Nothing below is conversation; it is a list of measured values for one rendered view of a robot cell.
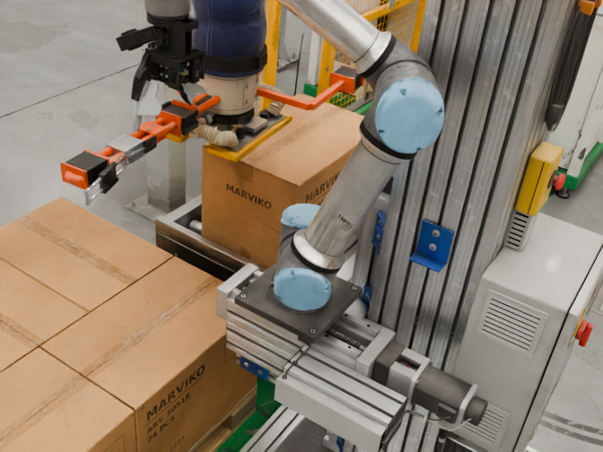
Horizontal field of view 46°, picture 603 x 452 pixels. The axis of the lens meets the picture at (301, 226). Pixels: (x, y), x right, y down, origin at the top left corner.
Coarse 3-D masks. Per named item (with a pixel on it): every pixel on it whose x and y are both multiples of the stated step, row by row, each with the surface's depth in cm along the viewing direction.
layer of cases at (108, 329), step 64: (0, 256) 248; (64, 256) 251; (128, 256) 254; (0, 320) 222; (64, 320) 225; (128, 320) 227; (192, 320) 230; (0, 384) 201; (64, 384) 203; (128, 384) 205; (192, 384) 221; (256, 384) 262; (0, 448) 184; (64, 448) 185; (128, 448) 203
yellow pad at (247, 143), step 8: (264, 112) 219; (280, 112) 227; (272, 120) 221; (280, 120) 222; (288, 120) 224; (240, 128) 209; (264, 128) 216; (272, 128) 217; (280, 128) 221; (240, 136) 208; (248, 136) 211; (256, 136) 211; (264, 136) 213; (216, 144) 205; (240, 144) 206; (248, 144) 207; (256, 144) 209; (208, 152) 205; (216, 152) 203; (224, 152) 202; (232, 152) 203; (240, 152) 203; (248, 152) 206; (232, 160) 202
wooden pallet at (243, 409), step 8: (256, 392) 265; (240, 400) 256; (248, 400) 261; (256, 400) 268; (232, 408) 253; (240, 408) 259; (248, 408) 264; (224, 416) 250; (232, 416) 255; (240, 416) 261; (248, 416) 267; (216, 424) 246; (224, 424) 260; (232, 424) 258; (240, 424) 264; (208, 432) 243; (216, 432) 258; (224, 432) 259; (232, 432) 261; (200, 440) 240; (208, 440) 255; (216, 440) 256; (224, 440) 257; (192, 448) 238; (200, 448) 252; (208, 448) 252; (216, 448) 254
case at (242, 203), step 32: (288, 128) 259; (320, 128) 261; (352, 128) 264; (224, 160) 240; (256, 160) 238; (288, 160) 240; (320, 160) 242; (224, 192) 247; (256, 192) 239; (288, 192) 230; (320, 192) 242; (224, 224) 255; (256, 224) 245; (256, 256) 253
